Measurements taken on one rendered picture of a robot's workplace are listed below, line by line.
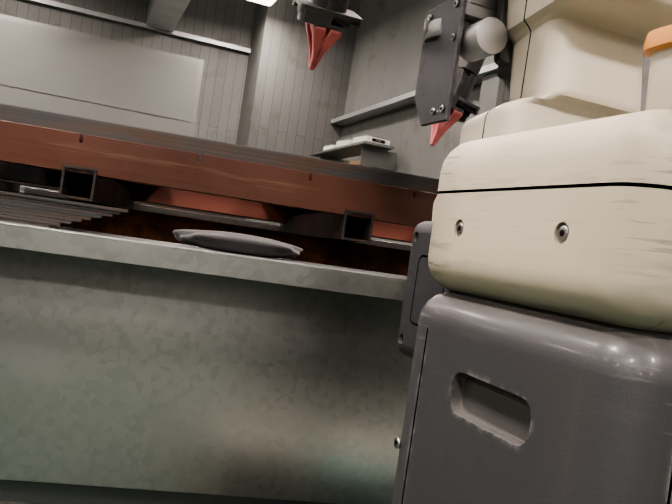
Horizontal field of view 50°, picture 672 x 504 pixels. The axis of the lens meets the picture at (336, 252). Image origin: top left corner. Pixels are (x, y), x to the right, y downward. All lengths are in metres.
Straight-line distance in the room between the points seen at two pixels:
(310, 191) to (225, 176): 0.14
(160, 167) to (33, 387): 0.38
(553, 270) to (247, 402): 0.78
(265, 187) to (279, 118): 9.30
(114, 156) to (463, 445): 0.80
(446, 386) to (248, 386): 0.65
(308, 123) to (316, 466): 9.53
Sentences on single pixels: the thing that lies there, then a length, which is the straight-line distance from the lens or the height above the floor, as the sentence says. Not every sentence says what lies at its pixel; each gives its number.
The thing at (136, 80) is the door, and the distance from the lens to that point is 10.99.
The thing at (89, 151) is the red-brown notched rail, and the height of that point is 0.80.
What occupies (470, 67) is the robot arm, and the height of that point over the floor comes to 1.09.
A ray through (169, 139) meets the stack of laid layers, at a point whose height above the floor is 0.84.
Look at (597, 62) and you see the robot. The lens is 0.89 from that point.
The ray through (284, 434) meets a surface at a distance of 1.17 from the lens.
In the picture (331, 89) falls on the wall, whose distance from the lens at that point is 10.77.
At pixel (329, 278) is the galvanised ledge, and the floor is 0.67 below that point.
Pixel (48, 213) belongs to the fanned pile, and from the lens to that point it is 1.05.
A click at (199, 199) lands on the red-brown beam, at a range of 1.85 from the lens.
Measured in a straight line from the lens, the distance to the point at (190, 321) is 1.13.
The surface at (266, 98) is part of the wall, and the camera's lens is 10.45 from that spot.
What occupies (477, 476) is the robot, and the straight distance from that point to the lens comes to 0.50.
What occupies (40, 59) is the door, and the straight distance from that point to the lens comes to 10.99.
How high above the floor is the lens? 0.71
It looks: level
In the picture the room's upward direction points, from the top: 8 degrees clockwise
